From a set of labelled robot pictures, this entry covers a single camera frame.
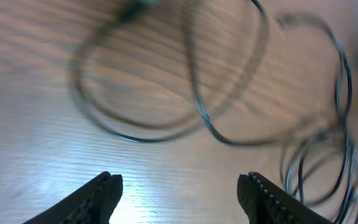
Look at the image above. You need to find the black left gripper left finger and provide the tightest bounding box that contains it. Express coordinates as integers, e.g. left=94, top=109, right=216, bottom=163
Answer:
left=24, top=172, right=123, bottom=224

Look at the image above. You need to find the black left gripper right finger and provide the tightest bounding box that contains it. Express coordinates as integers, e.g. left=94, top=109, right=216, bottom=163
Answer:
left=237, top=172, right=332, bottom=224

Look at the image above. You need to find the thin black USB cable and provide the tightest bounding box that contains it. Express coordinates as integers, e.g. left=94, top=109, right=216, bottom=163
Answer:
left=277, top=12, right=358, bottom=224

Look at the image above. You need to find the thick black USB cable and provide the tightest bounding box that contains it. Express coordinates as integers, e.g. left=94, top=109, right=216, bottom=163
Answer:
left=68, top=0, right=335, bottom=147

